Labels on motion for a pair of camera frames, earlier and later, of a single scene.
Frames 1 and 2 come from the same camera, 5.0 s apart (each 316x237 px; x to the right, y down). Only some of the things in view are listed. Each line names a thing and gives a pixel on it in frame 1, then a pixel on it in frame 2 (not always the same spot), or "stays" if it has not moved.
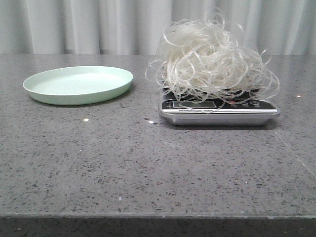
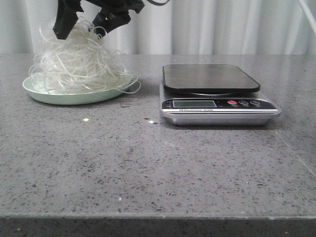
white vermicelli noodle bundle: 208,60 -> 82,63
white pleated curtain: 137,27 stays
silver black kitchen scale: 200,107 stays
